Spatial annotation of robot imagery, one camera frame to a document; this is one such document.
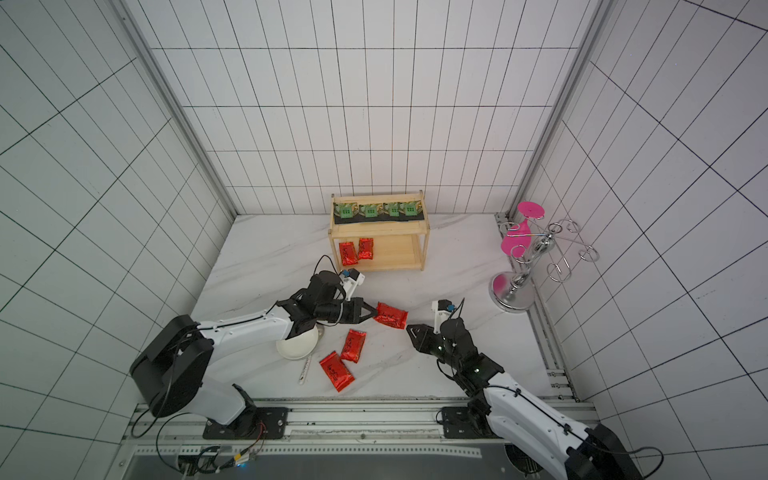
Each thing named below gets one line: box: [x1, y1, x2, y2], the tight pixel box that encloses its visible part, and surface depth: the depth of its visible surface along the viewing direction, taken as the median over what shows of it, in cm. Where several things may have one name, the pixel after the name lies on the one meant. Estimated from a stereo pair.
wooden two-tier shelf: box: [328, 190, 430, 272], surface depth 97 cm
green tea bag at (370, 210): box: [358, 203, 383, 218], surface depth 95 cm
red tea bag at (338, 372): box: [319, 350, 355, 392], surface depth 82 cm
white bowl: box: [276, 324, 319, 360], surface depth 82 cm
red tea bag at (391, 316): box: [374, 301, 409, 330], surface depth 82 cm
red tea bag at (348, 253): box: [339, 242, 359, 266], surface depth 106 cm
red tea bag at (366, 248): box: [358, 238, 374, 260], surface depth 106 cm
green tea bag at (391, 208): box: [383, 202, 400, 217], surface depth 95 cm
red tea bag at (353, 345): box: [340, 328, 367, 364], surface depth 86 cm
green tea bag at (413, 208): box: [405, 200, 423, 217], surface depth 95 cm
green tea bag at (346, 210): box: [333, 202, 359, 219], surface depth 94 cm
